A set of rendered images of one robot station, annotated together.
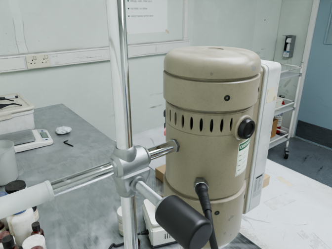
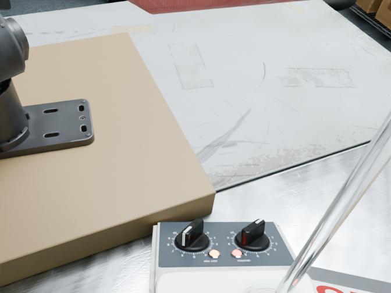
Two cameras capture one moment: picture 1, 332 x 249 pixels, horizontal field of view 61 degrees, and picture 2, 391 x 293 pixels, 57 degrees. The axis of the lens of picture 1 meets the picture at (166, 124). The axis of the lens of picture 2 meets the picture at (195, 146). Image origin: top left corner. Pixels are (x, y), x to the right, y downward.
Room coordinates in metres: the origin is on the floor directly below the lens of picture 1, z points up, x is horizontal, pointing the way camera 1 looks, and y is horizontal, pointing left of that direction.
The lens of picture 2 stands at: (0.73, 0.06, 1.25)
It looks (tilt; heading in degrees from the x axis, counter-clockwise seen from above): 48 degrees down; 280
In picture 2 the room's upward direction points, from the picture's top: 6 degrees clockwise
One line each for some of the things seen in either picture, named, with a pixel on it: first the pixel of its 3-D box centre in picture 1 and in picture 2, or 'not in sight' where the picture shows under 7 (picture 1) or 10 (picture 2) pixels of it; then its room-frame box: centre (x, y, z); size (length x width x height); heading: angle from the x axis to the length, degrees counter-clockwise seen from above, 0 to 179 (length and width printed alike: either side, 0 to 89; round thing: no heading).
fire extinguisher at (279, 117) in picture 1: (276, 114); not in sight; (3.40, -1.44, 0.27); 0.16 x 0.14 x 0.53; 128
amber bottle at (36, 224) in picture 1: (37, 235); not in sight; (0.63, 0.38, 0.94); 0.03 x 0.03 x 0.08
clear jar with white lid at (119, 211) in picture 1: (127, 220); not in sight; (0.69, 0.12, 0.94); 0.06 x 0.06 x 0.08
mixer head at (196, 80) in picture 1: (219, 147); not in sight; (0.31, -0.07, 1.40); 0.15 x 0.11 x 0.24; 128
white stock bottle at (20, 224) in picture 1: (21, 221); not in sight; (0.66, 0.43, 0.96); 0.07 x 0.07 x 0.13
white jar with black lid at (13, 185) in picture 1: (17, 193); not in sight; (0.84, 0.54, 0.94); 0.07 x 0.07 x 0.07
